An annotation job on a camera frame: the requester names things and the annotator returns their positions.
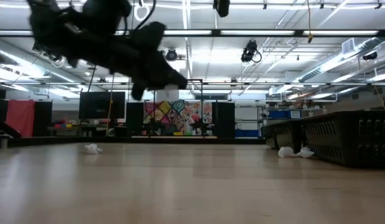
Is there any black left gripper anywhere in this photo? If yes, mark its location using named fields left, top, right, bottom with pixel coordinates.
left=111, top=21, right=189, bottom=101

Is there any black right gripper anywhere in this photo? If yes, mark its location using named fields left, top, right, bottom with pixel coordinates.
left=212, top=0, right=231, bottom=19

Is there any black mesh plastic basket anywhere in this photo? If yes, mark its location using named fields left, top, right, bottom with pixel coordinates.
left=300, top=111, right=385, bottom=169
left=271, top=119, right=307, bottom=154
left=260, top=124, right=278, bottom=150

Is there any white boxy unit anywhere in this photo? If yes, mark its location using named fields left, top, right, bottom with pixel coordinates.
left=156, top=83, right=180, bottom=102

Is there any black ceiling mounted device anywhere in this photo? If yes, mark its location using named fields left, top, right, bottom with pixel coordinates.
left=362, top=51, right=379, bottom=62
left=240, top=39, right=262, bottom=63
left=165, top=48, right=179, bottom=62

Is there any long ceiling light track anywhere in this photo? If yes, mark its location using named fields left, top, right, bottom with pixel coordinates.
left=0, top=81, right=385, bottom=86
left=0, top=29, right=385, bottom=39

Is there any black partition panel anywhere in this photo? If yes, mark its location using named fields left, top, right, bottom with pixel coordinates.
left=78, top=91, right=126, bottom=120
left=0, top=98, right=9, bottom=135
left=126, top=101, right=145, bottom=138
left=33, top=101, right=53, bottom=138
left=212, top=101, right=236, bottom=139

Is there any white cabinet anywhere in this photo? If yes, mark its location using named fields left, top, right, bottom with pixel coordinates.
left=235, top=107, right=259, bottom=130

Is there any cluttered work table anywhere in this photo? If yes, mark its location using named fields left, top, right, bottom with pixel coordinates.
left=46, top=119, right=87, bottom=138

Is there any white vent grille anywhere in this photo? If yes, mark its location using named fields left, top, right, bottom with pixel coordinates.
left=341, top=37, right=356, bottom=55

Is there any orange hanging cloth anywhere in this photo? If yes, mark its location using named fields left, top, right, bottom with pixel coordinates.
left=5, top=99, right=36, bottom=138

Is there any black metal frame rack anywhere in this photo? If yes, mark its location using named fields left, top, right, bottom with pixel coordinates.
left=153, top=77, right=204, bottom=138

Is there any colourful patchwork wall mural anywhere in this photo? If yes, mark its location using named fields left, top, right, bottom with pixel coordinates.
left=143, top=99, right=213, bottom=136

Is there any black aluminium table frame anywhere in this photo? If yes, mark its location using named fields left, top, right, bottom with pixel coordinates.
left=0, top=123, right=265, bottom=149

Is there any white hanging ring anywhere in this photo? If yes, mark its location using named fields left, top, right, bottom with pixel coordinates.
left=133, top=1, right=152, bottom=22

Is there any yellow hanging cable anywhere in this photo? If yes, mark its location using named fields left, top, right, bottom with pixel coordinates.
left=105, top=98, right=115, bottom=133

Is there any yellow pendant cord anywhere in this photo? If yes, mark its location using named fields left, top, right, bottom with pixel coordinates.
left=306, top=0, right=314, bottom=44

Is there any silver ribbed ventilation duct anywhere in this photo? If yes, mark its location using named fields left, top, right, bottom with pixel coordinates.
left=0, top=39, right=84, bottom=84
left=297, top=36, right=385, bottom=83

